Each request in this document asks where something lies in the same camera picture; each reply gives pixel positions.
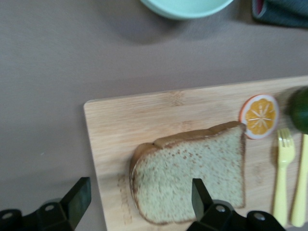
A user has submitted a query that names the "yellow plastic knife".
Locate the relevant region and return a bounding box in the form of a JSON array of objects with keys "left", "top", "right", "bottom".
[{"left": 290, "top": 132, "right": 308, "bottom": 228}]

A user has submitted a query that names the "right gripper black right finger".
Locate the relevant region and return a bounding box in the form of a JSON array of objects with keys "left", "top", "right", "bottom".
[{"left": 190, "top": 178, "right": 239, "bottom": 231}]

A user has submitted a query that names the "plain brown bread slice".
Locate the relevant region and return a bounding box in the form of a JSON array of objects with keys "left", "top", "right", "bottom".
[{"left": 129, "top": 121, "right": 247, "bottom": 226}]

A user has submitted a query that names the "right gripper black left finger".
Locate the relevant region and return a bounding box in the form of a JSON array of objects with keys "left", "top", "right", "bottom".
[{"left": 36, "top": 177, "right": 91, "bottom": 231}]

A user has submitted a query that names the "pale green bowl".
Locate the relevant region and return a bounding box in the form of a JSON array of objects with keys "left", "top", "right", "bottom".
[{"left": 139, "top": 0, "right": 235, "bottom": 20}]

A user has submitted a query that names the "yellow plastic fork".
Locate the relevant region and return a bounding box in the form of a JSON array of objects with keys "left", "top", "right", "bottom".
[{"left": 271, "top": 128, "right": 296, "bottom": 227}]

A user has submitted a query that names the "wooden cutting board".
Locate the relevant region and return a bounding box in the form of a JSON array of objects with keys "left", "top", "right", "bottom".
[{"left": 83, "top": 76, "right": 308, "bottom": 231}]

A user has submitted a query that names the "orange fruit slice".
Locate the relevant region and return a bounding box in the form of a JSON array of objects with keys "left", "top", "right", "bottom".
[{"left": 239, "top": 94, "right": 280, "bottom": 140}]

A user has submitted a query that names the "dark grey folded cloth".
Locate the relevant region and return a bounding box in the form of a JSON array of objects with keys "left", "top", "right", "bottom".
[{"left": 251, "top": 0, "right": 308, "bottom": 29}]

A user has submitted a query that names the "dark green avocado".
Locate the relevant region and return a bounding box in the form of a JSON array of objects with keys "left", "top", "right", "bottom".
[{"left": 287, "top": 86, "right": 308, "bottom": 133}]

